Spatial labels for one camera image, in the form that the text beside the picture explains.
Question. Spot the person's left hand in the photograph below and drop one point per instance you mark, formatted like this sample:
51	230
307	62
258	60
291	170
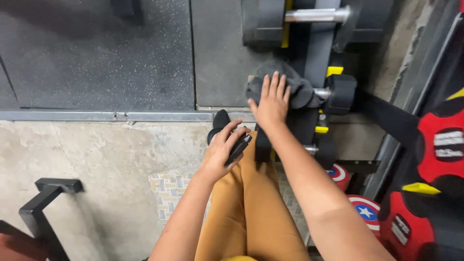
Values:
214	156

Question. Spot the person's right hand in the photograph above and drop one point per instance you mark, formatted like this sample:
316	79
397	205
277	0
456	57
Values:
272	108

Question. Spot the black phone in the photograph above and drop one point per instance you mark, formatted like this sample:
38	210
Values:
238	150

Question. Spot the grey cleaning cloth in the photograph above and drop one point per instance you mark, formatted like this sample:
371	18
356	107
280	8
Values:
301	92

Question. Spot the person's black shoe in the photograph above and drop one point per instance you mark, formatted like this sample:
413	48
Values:
220	119

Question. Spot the small black dumbbell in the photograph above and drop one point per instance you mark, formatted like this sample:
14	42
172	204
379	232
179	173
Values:
263	145

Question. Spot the black dumbbell rack yellow tags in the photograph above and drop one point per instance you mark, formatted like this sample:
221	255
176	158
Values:
316	61

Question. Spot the medium black dumbbell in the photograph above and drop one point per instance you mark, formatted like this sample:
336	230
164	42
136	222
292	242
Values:
340	94

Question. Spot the person's mustard trouser legs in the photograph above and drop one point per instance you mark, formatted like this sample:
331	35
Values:
253	214

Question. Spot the small shield print disc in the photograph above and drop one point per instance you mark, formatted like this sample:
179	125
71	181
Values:
340	176

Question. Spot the large black dumbbell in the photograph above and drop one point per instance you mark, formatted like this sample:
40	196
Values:
315	15

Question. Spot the grey metal plate rack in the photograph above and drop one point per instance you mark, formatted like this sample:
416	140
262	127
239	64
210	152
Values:
384	159

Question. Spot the metal floor strip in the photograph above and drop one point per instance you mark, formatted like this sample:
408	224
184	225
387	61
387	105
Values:
90	116

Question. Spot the large shield print disc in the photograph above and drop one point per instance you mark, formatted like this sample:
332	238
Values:
365	212

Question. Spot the red black weight plate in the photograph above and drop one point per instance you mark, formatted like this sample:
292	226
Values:
402	228
435	159

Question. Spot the reddish brown bench pad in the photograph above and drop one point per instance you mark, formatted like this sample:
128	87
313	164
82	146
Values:
18	246

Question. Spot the black metal frame foot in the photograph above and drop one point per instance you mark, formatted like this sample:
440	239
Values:
40	210

